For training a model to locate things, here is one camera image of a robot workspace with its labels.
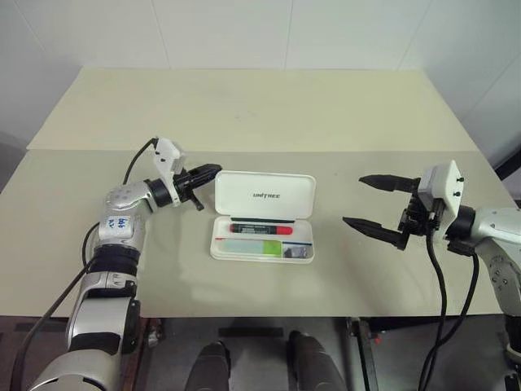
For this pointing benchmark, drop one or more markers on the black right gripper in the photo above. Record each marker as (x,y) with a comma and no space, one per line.
(419,220)

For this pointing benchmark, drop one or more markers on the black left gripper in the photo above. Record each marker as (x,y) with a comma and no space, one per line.
(185,187)

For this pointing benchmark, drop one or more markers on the white plastic pencil case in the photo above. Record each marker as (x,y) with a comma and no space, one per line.
(264,191)

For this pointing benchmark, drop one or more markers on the red and black marker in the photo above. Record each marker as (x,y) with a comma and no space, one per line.
(260,229)

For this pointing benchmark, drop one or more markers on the pale green eraser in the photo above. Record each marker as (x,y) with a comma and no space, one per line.
(248,247)

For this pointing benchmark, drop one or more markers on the small grey metal part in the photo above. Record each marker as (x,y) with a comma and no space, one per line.
(295,251)

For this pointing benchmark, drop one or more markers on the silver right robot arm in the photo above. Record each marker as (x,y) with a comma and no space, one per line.
(496,232)

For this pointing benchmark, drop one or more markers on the black flat bar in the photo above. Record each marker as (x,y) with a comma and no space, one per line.
(250,332)

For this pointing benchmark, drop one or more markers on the dark rounded shape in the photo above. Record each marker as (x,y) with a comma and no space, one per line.
(211,366)
(313,362)

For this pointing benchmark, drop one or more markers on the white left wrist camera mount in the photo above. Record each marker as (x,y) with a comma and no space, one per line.
(167,155)

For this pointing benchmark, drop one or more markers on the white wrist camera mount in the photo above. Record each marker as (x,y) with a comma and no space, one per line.
(447,183)
(167,155)

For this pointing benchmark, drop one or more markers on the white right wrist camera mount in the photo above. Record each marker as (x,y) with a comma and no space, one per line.
(447,183)

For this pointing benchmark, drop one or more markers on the black slanted frame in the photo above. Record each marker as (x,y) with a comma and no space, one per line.
(510,163)

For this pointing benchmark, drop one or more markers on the brown table frame leg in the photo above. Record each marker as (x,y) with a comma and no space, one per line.
(152,338)
(364,350)

